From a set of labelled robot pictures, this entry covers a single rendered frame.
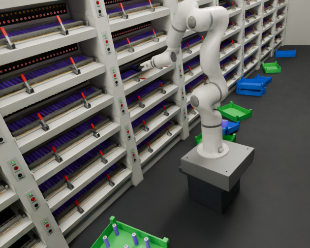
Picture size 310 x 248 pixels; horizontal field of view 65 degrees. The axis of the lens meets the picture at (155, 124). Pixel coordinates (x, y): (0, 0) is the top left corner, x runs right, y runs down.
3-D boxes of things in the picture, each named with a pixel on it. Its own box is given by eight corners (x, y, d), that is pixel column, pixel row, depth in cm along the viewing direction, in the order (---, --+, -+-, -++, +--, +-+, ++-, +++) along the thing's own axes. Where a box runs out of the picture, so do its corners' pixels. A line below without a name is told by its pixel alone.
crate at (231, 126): (219, 125, 246) (220, 117, 244) (238, 129, 234) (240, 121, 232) (205, 130, 223) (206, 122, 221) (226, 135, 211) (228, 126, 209)
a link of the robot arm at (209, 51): (196, 104, 139) (215, 96, 147) (212, 110, 130) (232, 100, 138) (192, 9, 116) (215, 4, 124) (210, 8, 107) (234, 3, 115)
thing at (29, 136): (113, 102, 153) (112, 82, 144) (20, 154, 114) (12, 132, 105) (91, 90, 162) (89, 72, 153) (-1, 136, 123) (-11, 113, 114)
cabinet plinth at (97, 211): (217, 105, 285) (217, 101, 283) (52, 258, 144) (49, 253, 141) (204, 103, 294) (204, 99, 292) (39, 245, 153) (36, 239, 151)
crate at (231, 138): (235, 141, 218) (235, 133, 214) (226, 153, 205) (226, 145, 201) (205, 134, 236) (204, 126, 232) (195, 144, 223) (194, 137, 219)
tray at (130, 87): (175, 67, 198) (176, 56, 192) (124, 96, 159) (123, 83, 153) (155, 60, 207) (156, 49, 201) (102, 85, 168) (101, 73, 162)
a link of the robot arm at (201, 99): (226, 122, 140) (226, 82, 130) (203, 134, 132) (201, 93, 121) (210, 116, 150) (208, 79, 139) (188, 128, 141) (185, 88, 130)
